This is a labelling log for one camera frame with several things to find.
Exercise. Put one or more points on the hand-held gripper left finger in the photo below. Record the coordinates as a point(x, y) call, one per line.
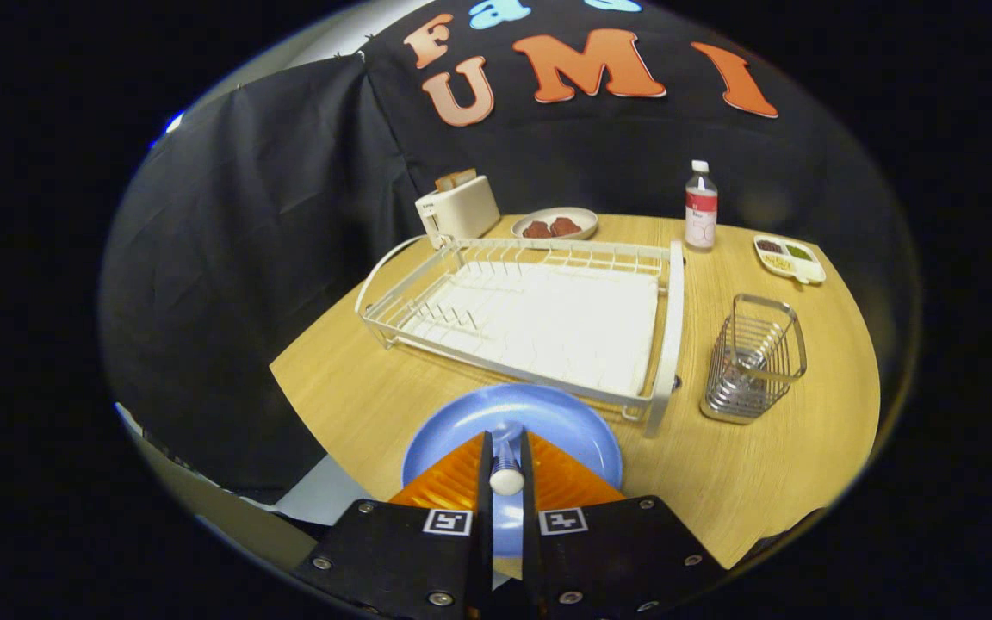
point(485, 517)

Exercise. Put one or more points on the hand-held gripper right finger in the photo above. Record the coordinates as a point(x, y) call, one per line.
point(530, 517)

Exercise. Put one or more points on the blue plate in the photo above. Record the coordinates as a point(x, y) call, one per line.
point(548, 413)

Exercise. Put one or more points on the beige plate with meat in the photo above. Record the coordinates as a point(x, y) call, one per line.
point(586, 215)

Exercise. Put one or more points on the white divided dish with beans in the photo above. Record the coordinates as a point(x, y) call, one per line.
point(793, 263)

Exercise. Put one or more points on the brown meat piece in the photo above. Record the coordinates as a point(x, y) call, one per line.
point(565, 226)
point(537, 230)

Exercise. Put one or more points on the cream toaster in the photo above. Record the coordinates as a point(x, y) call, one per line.
point(466, 211)

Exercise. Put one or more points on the brown toast slice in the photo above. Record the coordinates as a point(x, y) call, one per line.
point(455, 179)

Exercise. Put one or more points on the clear bottle with red label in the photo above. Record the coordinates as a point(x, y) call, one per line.
point(701, 215)

